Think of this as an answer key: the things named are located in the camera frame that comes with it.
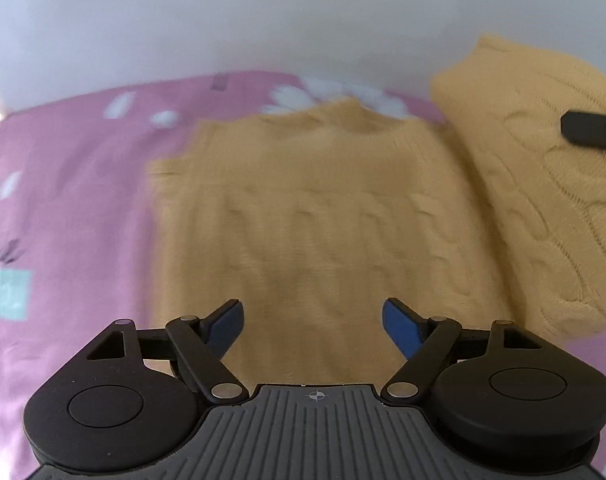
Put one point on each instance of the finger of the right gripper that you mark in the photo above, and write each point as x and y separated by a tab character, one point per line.
584	129

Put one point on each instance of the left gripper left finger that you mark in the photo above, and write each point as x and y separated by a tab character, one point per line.
199	345

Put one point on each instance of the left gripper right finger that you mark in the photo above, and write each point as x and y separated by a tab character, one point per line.
425	343

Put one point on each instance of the mustard cable-knit cardigan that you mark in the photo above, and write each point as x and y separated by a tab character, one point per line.
313	219

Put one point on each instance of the pink floral bed sheet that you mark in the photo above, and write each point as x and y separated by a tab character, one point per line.
76	223

